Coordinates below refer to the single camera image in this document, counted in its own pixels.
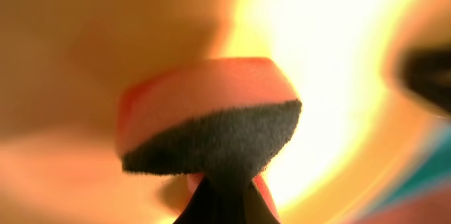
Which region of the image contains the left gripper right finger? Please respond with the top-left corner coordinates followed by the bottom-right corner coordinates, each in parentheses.
top-left (243, 180), bottom-right (280, 224)

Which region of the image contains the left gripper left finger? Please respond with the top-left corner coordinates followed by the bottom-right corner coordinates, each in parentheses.
top-left (173, 178), bottom-right (245, 224)

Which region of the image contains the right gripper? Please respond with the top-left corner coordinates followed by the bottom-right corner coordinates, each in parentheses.
top-left (398, 46), bottom-right (450, 115)

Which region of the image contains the green and pink sponge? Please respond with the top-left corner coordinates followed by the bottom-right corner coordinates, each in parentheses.
top-left (116, 57), bottom-right (302, 200)

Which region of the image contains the yellow-green plate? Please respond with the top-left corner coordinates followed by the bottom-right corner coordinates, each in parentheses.
top-left (1, 0), bottom-right (450, 223)

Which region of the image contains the teal plastic tray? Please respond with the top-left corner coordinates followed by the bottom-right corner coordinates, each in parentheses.
top-left (369, 127), bottom-right (450, 213)

